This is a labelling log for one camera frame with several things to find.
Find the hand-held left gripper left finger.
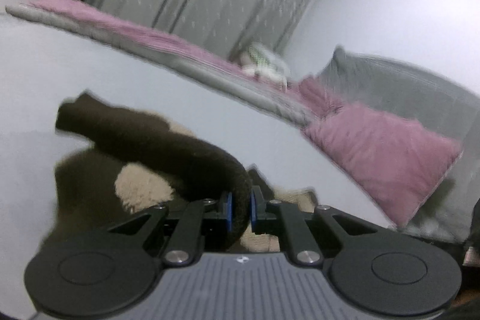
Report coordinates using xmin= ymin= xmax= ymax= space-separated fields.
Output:
xmin=109 ymin=190 xmax=235 ymax=266

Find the wrinkled purple pillow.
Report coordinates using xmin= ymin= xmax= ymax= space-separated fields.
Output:
xmin=298 ymin=77 xmax=346 ymax=118

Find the white plush toy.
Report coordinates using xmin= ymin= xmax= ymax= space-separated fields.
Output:
xmin=240 ymin=59 xmax=289 ymax=90

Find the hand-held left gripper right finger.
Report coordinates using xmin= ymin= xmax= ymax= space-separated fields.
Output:
xmin=249 ymin=185 xmax=379 ymax=266

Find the pink and grey quilt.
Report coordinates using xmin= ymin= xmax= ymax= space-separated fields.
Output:
xmin=5 ymin=0 xmax=323 ymax=129

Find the light blue bed sheet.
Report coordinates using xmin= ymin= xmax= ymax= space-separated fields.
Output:
xmin=0 ymin=14 xmax=398 ymax=317

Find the brown sweater with beige patches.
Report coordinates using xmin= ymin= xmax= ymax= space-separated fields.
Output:
xmin=39 ymin=91 xmax=319 ymax=257

